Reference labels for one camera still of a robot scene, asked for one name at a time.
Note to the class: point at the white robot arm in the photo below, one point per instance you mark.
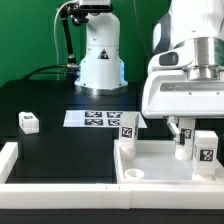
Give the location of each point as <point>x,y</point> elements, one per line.
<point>185,75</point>

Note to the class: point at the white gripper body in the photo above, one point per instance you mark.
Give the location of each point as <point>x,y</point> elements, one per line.
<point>169,93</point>

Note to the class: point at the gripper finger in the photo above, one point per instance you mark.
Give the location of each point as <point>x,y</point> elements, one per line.
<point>172,124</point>

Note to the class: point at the fiducial marker sheet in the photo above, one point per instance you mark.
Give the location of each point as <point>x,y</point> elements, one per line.
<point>92,118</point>

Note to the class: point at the white square table top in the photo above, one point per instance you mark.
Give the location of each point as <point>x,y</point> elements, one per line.
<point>155,163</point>

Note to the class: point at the white U-shaped obstacle fence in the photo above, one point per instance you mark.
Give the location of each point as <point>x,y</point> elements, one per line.
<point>102,196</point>

